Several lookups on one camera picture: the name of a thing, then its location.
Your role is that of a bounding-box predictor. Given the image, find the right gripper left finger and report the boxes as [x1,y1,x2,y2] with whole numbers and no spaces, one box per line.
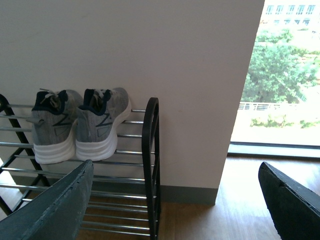
[0,160,94,240]

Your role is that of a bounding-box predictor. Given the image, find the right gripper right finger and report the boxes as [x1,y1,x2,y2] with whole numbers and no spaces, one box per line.
[258,162,320,240]

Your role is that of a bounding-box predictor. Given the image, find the grey knit sneaker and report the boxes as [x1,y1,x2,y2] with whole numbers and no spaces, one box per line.
[75,87,132,161]
[31,89,83,165]

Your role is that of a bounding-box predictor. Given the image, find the black metal shoe rack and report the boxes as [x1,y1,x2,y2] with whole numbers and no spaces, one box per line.
[0,96,161,240]

